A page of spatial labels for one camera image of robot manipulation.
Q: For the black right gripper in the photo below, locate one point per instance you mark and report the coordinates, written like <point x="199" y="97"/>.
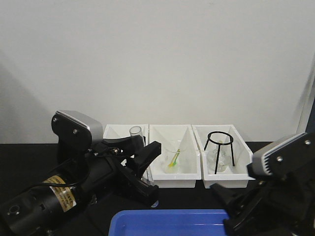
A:
<point x="287" y="202"/>

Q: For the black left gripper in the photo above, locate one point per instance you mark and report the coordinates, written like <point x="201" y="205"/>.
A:
<point x="120" y="169"/>

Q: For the clear glass test tube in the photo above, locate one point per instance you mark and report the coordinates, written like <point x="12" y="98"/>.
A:
<point x="137" y="131"/>

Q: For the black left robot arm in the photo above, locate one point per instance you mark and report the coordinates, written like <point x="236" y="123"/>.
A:
<point x="84" y="176"/>

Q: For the grey pegboard drying rack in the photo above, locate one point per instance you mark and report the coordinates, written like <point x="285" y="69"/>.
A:
<point x="309" y="112"/>

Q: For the yellow green plastic dropper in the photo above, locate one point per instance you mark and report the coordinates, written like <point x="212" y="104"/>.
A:
<point x="173" y="161"/>

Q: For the middle white storage bin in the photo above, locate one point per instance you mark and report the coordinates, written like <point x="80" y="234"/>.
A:
<point x="190" y="167"/>

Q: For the white storage bin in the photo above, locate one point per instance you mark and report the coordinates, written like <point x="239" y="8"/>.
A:
<point x="232" y="177"/>
<point x="115" y="131"/>
<point x="190" y="167"/>

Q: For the glass beaker in middle bin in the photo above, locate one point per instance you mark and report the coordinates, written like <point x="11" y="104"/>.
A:
<point x="171" y="154"/>

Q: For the blue plastic tray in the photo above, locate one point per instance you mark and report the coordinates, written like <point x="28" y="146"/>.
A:
<point x="167" y="222"/>

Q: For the glass flask in right bin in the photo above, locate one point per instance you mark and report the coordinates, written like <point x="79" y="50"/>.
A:
<point x="217" y="159"/>

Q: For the right white storage bin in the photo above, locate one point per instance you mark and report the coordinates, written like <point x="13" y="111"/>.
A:
<point x="232" y="177"/>

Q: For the left white storage bin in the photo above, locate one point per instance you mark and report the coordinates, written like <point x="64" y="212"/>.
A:
<point x="115" y="131"/>

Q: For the black wire tripod stand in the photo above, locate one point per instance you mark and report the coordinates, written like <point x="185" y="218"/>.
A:
<point x="225" y="139"/>

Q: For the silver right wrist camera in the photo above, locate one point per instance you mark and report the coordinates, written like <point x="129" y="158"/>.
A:
<point x="284" y="156"/>

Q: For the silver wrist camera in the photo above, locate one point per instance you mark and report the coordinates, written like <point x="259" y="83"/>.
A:
<point x="284" y="156"/>
<point x="76" y="129"/>

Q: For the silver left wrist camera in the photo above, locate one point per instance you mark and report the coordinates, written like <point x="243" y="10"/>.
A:
<point x="76" y="129"/>

